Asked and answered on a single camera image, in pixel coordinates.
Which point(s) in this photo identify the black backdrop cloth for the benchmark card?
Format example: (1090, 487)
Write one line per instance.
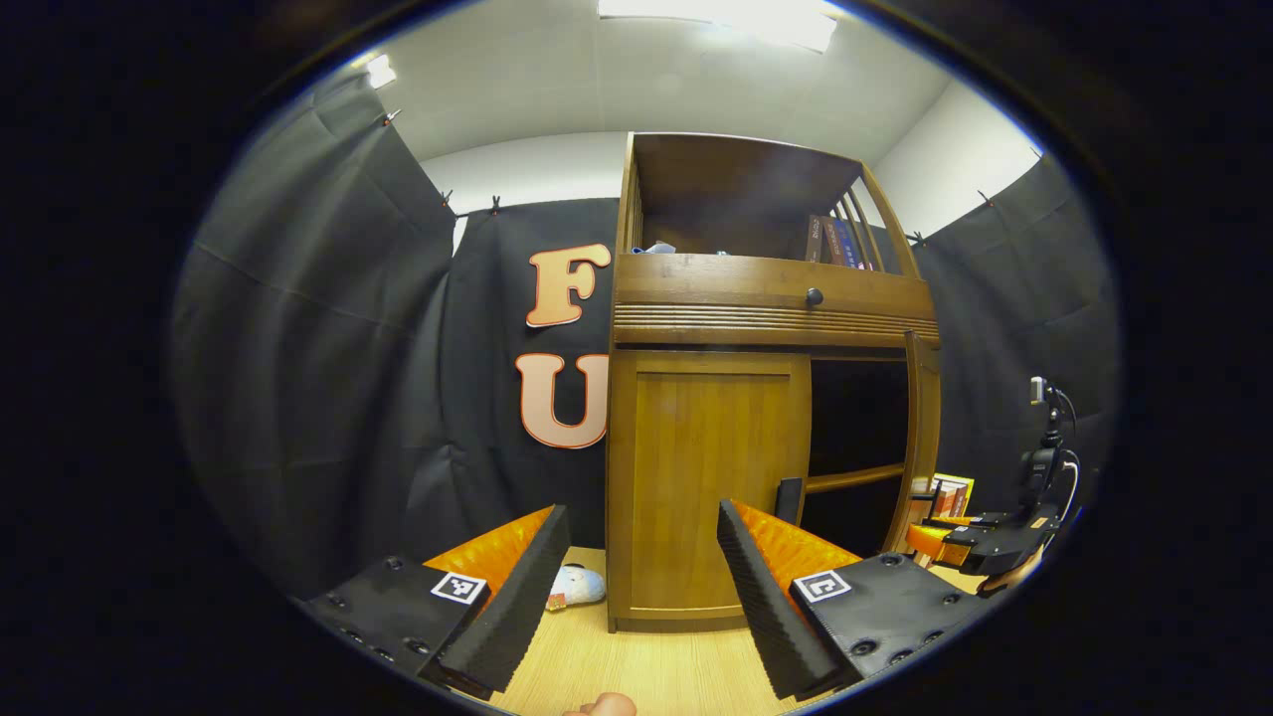
(298, 348)

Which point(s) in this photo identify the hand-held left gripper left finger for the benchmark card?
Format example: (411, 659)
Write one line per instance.
(517, 607)

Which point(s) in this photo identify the small ceiling light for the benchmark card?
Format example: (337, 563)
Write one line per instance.
(380, 72)

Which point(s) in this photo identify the wooden drawer with black knob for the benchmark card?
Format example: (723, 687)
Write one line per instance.
(716, 293)

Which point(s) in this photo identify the pale blue cloth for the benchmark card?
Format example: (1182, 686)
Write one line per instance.
(656, 248)

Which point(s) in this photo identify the wooden inner shelf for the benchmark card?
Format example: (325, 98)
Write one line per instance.
(855, 479)

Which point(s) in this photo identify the yellow book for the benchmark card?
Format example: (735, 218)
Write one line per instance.
(957, 481)

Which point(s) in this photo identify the wooden double-door shoe cabinet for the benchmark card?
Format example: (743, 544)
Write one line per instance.
(696, 298)

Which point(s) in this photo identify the wooden cabinet door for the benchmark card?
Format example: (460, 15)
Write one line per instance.
(922, 428)
(696, 477)

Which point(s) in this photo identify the brown book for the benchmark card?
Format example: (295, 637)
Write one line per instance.
(816, 239)

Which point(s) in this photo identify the large ceiling light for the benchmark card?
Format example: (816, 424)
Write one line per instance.
(726, 18)

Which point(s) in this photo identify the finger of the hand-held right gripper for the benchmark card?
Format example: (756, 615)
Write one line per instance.
(960, 519)
(930, 542)

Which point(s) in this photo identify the pale blue plush toy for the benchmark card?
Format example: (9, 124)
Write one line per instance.
(577, 585)

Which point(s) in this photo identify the blue book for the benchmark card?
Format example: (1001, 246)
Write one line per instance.
(847, 244)

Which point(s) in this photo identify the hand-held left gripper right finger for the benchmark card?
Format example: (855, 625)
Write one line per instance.
(761, 607)

